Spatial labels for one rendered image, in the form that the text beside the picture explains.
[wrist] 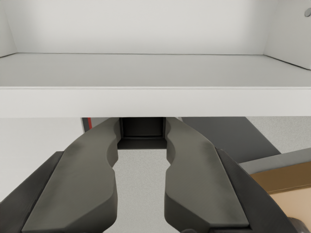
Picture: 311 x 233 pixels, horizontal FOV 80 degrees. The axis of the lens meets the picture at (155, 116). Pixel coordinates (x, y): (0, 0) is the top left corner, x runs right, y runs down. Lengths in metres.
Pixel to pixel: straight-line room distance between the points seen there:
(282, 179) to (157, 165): 1.06
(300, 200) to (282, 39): 0.31
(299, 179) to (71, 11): 0.41
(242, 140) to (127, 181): 1.09
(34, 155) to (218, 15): 0.34
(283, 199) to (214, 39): 0.31
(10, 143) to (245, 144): 0.51
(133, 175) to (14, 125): 1.17
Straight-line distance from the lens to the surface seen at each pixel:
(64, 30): 0.20
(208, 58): 0.17
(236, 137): 0.58
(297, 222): 0.48
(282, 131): 1.51
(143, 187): 1.56
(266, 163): 0.45
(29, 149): 0.38
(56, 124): 0.33
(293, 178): 0.43
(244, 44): 0.20
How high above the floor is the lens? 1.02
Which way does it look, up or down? 62 degrees down
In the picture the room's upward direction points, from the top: 175 degrees clockwise
